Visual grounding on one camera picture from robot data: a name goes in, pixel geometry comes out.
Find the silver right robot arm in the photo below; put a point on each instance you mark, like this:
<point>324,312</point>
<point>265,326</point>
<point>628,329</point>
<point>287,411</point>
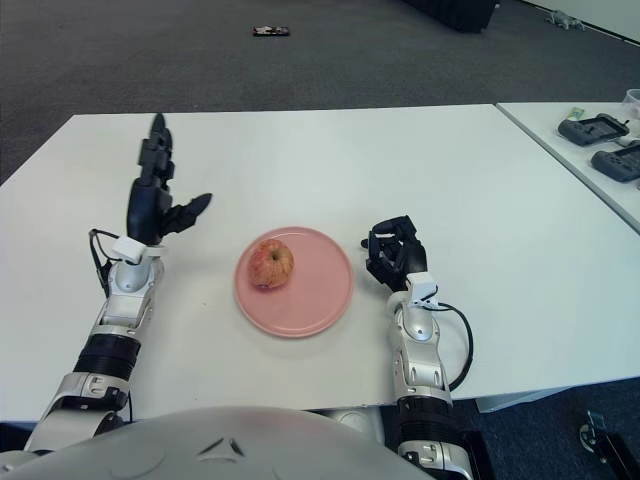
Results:
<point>420,350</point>

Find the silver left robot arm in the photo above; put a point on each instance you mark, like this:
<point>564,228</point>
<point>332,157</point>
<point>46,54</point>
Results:
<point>120,310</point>

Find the small dark floor object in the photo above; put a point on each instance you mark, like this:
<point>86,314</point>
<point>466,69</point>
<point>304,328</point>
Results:
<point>271,31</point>

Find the grey robot torso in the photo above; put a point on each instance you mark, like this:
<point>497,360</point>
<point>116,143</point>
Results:
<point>200,445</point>

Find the pink plate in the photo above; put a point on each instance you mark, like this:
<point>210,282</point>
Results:
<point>320,295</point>

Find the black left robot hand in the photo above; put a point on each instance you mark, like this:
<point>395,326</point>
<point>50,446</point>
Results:
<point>142,210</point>

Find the red apple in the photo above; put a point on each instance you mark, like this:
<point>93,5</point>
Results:
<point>270,265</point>

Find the black caster wheel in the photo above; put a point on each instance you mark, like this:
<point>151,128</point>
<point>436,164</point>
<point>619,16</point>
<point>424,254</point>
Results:
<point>597,435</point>

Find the small grey floor toy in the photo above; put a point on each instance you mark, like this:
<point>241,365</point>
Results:
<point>562,20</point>

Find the black case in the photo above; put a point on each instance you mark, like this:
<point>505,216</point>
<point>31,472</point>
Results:
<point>455,15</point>

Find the clear plastic container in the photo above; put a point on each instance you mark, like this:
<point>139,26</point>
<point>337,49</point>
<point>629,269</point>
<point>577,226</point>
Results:
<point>634,100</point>

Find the green packet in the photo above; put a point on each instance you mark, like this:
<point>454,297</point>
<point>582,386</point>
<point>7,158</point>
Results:
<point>576,113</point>

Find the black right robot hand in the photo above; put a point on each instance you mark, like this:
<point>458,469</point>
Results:
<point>407,255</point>

